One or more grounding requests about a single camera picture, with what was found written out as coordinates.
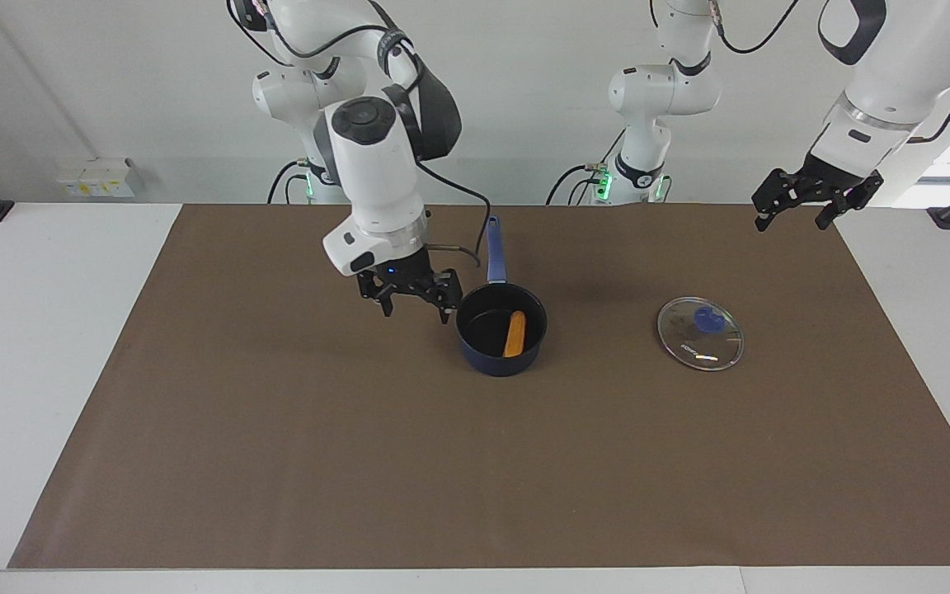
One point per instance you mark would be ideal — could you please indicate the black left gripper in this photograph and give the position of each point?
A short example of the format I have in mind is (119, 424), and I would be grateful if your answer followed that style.
(836, 180)

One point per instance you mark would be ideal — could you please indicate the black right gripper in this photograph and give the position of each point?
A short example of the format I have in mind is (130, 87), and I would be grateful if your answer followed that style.
(405, 274)

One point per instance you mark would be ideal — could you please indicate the yellow toy corn cob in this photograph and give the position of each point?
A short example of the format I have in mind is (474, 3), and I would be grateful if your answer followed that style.
(514, 334)

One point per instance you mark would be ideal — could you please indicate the glass lid with blue knob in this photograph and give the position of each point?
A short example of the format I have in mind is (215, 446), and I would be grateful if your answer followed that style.
(706, 322)

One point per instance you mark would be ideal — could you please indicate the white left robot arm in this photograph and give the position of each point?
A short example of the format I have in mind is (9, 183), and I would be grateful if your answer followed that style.
(665, 91)

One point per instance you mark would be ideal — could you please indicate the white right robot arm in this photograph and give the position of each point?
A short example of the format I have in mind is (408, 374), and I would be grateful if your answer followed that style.
(376, 181)

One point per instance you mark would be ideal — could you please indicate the dark blue saucepan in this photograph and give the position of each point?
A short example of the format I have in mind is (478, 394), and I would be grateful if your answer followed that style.
(483, 330)

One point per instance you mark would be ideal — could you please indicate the brown table mat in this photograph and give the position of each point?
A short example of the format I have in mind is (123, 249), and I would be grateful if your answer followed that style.
(475, 462)

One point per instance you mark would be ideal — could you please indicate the white wall socket box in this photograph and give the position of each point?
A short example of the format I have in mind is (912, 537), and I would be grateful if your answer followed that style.
(100, 177)

